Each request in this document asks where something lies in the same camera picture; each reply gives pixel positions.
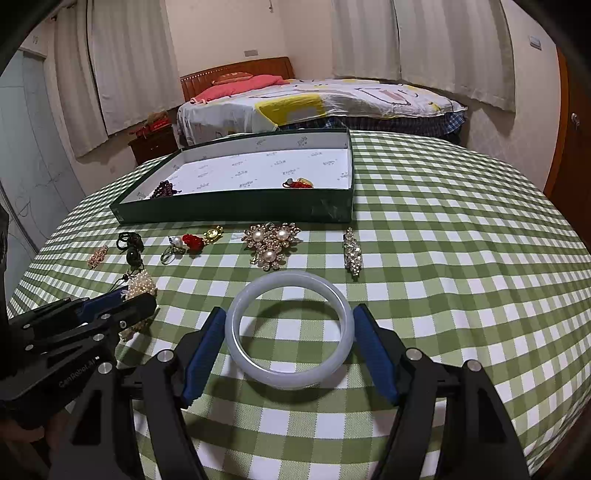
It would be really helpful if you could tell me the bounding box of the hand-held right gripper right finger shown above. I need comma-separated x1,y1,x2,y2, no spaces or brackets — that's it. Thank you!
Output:
352,303,530,480

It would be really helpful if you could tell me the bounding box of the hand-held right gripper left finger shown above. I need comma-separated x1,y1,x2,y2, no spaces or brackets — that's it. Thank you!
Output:
46,307,228,480

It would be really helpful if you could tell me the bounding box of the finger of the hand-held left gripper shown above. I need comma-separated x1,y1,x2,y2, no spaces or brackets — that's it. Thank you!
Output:
21,292,158,358
8,288,129,340

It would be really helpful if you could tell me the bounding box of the white pearl bracelet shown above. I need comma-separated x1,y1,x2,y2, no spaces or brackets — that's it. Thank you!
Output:
117,270,158,343

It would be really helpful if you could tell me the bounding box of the small pink rhinestone brooch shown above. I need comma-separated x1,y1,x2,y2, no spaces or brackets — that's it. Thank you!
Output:
87,244,110,270

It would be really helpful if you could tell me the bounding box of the black cord bead pendant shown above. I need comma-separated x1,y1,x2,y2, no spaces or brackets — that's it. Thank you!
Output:
115,231,145,291

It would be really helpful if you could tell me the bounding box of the silver pearl ring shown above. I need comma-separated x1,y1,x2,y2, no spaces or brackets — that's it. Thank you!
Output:
160,235,187,265

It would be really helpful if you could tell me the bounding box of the white jade bangle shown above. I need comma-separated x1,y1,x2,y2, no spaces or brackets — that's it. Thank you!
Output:
225,272,356,391

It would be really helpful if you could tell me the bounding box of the gold charm with red knot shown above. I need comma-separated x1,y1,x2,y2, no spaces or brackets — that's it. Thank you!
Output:
181,226,225,254

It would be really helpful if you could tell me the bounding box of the silver crystal brooch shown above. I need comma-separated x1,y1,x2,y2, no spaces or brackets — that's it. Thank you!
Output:
342,226,365,280

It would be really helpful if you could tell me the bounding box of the gold pearl flower brooch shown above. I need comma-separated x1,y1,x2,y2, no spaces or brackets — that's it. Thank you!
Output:
242,222,301,270

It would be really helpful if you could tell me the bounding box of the dark green cardboard box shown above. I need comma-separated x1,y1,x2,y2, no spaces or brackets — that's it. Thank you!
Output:
109,128,355,226

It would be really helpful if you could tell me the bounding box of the green checked tablecloth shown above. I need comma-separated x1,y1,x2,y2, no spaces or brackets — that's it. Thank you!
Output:
6,130,591,480

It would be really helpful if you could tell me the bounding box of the frosted glass door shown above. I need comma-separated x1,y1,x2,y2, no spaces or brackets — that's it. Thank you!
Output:
0,48,89,280

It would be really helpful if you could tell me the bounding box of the dark wooden nightstand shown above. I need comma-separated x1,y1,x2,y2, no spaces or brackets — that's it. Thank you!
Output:
128,122,182,167

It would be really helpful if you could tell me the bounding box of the red box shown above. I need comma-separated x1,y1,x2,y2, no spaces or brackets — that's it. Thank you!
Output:
142,112,172,137

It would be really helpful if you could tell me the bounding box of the cream curtain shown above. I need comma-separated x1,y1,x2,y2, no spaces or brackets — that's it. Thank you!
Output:
52,4,110,160
329,0,408,85
89,0,186,137
392,0,518,114

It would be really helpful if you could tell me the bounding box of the blue plaid bed sheet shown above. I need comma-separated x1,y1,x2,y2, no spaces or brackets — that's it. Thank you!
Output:
277,110,468,145

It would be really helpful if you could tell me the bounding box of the wooden bed headboard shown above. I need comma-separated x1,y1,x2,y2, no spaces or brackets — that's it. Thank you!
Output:
180,56,297,103

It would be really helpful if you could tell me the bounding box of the red pillow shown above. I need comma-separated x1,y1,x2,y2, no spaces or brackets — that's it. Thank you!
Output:
189,74,291,105

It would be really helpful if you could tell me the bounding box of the orange pillow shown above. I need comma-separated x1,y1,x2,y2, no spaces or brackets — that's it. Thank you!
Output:
211,71,256,86

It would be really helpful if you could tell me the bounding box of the bed with patterned cover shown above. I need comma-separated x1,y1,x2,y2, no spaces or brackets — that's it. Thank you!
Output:
177,77,468,149

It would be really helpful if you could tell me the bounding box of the brown wooden door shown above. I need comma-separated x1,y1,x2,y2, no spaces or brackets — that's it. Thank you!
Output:
542,45,591,210

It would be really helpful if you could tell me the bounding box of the dark red bead bracelet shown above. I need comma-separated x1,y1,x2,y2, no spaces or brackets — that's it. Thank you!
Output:
148,179,182,199

